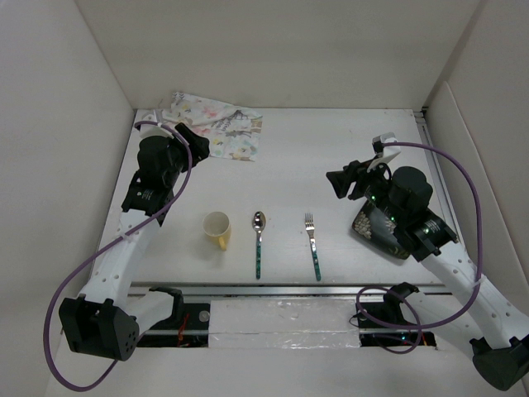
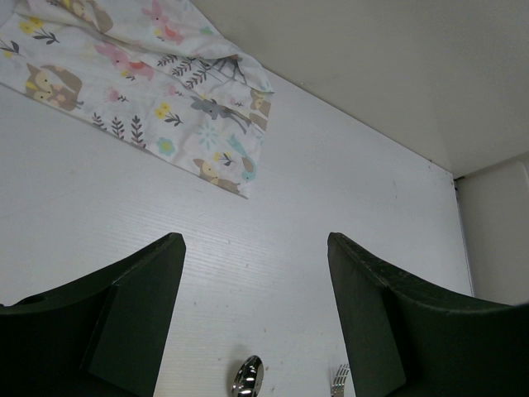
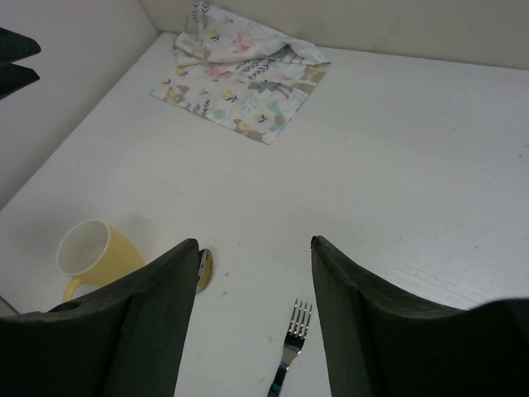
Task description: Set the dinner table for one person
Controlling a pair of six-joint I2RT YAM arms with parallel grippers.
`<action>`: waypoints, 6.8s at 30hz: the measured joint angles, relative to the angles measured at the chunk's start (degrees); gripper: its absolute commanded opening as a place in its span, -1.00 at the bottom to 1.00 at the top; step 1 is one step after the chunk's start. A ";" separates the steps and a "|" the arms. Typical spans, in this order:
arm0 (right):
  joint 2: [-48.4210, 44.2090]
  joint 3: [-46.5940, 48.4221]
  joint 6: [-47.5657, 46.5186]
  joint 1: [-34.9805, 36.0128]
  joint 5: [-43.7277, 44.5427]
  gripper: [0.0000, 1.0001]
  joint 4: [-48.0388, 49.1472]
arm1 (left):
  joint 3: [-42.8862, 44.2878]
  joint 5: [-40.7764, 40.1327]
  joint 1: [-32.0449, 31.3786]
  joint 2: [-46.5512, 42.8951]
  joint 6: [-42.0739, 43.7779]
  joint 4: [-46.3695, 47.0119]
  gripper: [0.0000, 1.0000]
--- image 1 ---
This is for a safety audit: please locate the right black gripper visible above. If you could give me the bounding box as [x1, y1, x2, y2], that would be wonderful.
[325, 155, 404, 226]

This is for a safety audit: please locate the floral animal print cloth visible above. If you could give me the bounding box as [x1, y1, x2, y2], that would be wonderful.
[161, 92, 263, 162]

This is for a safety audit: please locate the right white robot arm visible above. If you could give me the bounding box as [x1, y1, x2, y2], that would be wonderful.
[326, 160, 528, 391]

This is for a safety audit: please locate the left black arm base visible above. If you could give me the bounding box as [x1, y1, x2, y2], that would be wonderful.
[137, 287, 211, 348]

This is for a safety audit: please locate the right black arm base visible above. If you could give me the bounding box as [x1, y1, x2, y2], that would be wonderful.
[349, 292, 436, 354]

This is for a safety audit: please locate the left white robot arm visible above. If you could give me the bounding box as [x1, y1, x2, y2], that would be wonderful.
[59, 121, 210, 361]

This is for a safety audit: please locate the black floral square plate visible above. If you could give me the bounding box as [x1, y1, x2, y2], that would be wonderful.
[351, 201, 410, 260]

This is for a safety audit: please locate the yellow mug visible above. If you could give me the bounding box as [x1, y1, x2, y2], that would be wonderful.
[203, 212, 231, 251]

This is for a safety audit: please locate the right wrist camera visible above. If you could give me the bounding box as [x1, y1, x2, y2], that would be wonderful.
[367, 132, 401, 172]

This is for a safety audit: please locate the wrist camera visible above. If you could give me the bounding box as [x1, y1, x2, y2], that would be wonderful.
[367, 132, 401, 172]
[137, 110, 174, 139]

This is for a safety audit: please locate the fork with teal handle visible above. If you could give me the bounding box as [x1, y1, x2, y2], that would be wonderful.
[304, 213, 322, 281]

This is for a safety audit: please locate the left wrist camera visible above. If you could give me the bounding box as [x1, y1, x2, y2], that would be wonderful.
[137, 110, 174, 139]

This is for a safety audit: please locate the spoon with teal handle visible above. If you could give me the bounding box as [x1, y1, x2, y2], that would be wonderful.
[252, 211, 266, 280]

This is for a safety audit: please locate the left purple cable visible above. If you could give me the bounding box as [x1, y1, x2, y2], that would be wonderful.
[42, 122, 193, 392]

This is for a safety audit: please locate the purple cable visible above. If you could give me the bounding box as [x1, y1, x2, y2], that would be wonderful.
[42, 122, 193, 392]
[355, 141, 484, 354]

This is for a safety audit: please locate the aluminium front rail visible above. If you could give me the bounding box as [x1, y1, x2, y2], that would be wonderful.
[127, 282, 455, 297]

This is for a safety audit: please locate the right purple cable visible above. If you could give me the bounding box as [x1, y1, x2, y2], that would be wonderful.
[355, 141, 484, 354]

